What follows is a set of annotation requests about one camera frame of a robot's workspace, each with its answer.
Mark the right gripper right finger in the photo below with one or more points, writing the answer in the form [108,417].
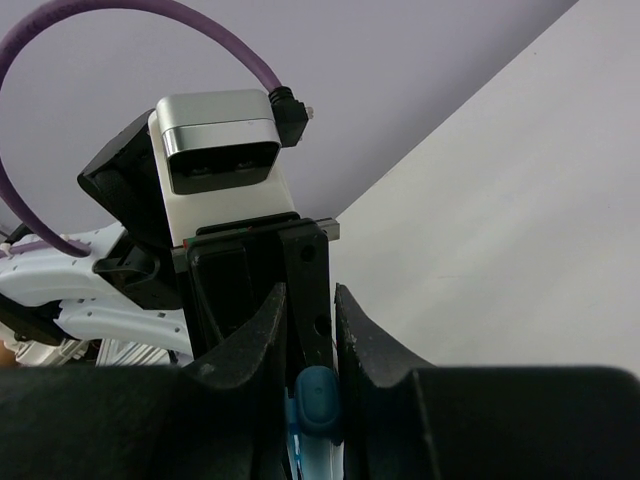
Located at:
[405,418]

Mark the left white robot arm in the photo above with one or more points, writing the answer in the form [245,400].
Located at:
[120,284]

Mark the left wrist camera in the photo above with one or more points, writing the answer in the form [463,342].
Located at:
[216,160]

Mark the light blue eraser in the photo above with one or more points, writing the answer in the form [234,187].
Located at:
[315,408]

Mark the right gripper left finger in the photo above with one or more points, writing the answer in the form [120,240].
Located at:
[220,417]

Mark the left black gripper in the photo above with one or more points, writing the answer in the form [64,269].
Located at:
[225,272]

